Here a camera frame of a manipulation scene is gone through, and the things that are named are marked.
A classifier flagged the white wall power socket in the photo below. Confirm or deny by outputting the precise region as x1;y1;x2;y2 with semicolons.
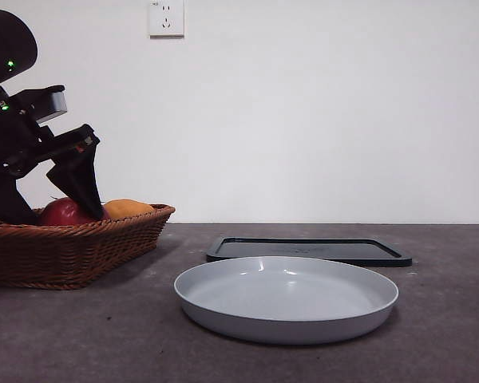
149;0;186;39

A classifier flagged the red tomato with green stem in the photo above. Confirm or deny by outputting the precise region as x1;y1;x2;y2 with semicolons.
39;196;112;227

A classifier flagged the brown wicker basket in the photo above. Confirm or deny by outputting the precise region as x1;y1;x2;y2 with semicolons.
0;203;176;291

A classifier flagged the black rectangular tray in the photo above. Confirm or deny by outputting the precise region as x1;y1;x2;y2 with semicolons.
206;235;414;268

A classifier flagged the orange-yellow round fruit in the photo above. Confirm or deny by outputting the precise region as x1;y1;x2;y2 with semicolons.
102;199;156;219

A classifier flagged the grey round plate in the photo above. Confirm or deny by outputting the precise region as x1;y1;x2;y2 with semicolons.
173;255;400;346

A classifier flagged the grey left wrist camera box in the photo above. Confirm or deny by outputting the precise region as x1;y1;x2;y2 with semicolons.
34;89;68;124

